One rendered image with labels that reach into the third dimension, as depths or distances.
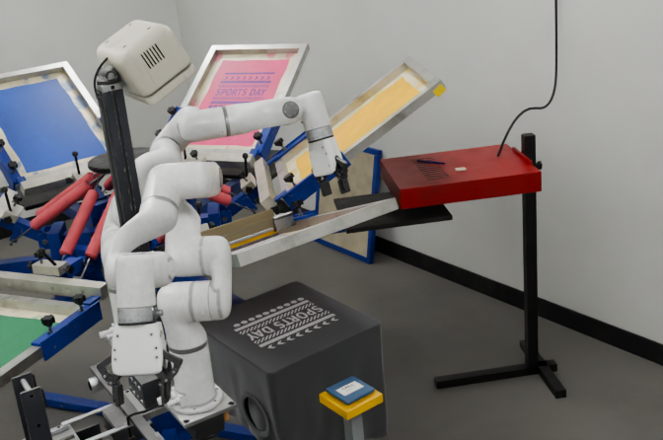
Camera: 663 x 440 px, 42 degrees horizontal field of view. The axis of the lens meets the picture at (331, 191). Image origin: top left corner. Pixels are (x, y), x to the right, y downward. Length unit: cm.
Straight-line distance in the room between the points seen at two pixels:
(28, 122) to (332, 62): 208
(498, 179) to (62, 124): 223
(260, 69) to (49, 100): 111
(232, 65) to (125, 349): 315
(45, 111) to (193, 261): 273
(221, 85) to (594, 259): 213
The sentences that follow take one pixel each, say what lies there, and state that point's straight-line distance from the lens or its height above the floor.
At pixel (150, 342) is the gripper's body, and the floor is 149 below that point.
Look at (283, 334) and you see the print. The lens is 283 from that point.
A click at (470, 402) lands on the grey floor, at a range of 418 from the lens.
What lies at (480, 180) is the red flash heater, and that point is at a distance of 366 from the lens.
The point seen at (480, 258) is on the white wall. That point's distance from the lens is 509.
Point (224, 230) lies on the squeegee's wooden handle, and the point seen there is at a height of 121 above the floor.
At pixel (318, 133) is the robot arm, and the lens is 238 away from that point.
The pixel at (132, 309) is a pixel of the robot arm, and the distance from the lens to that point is 172.
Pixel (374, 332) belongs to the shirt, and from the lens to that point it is 284.
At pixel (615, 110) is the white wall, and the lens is 423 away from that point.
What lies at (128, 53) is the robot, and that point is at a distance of 203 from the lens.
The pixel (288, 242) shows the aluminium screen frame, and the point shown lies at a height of 135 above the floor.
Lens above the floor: 227
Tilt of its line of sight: 19 degrees down
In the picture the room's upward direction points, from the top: 5 degrees counter-clockwise
